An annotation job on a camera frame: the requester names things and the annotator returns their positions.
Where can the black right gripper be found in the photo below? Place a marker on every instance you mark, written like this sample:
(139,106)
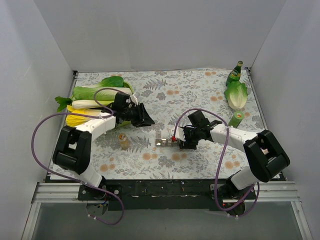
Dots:
(186,137)

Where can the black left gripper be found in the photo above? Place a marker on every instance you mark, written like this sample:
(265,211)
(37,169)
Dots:
(139,115)

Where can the clear weekly pill organizer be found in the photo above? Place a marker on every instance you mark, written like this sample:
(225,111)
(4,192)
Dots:
(164,139)

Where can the clear pill bottle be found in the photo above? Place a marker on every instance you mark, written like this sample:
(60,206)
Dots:
(123,141)

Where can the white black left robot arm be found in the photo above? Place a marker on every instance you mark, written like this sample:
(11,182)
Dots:
(73,148)

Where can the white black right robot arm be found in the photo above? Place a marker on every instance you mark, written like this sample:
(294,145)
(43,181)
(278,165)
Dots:
(266,157)

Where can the floral table mat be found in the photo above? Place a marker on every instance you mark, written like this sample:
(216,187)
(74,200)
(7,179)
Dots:
(168,97)

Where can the green plastic tray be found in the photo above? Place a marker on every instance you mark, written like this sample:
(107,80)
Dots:
(126,85)

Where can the toy green napa cabbage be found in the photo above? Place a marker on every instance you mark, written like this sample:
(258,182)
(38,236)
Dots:
(87,93)

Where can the toy bok choy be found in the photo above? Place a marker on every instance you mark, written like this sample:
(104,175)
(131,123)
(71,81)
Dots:
(112,81)

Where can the toy yellow napa cabbage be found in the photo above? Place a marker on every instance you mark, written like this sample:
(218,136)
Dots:
(75,120)

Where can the toy lettuce head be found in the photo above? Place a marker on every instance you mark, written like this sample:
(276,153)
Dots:
(236,95)

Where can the toy white celery stalk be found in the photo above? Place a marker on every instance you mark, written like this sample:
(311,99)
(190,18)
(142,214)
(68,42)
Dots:
(72,105)

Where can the green glass bottle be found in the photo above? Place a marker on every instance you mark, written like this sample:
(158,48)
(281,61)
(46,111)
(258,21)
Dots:
(235,74)

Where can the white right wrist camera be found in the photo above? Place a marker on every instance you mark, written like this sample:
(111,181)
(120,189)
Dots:
(177,135)

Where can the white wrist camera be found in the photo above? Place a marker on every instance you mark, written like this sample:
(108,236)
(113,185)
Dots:
(134,99)
(177,135)

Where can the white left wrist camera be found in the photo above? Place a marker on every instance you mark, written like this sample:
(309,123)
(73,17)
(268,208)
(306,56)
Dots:
(134,99)

